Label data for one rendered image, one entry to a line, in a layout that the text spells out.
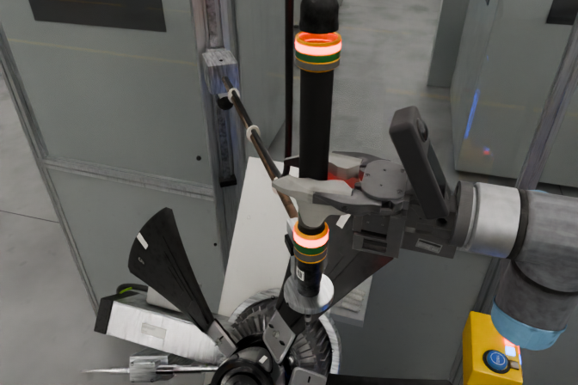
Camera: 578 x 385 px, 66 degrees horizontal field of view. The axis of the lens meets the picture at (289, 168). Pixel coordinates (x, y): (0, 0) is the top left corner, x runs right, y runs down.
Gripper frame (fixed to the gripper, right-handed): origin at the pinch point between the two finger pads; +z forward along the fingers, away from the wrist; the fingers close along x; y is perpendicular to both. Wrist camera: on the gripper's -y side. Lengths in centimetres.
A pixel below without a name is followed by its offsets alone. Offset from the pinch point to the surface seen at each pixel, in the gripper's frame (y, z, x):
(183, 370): 56, 23, 2
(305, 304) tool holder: 19.6, -3.2, -2.9
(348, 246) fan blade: 24.5, -6.2, 14.7
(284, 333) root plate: 39.4, 2.5, 5.2
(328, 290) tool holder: 19.6, -5.7, 0.4
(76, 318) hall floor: 166, 137, 67
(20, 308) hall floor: 166, 169, 63
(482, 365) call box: 59, -36, 23
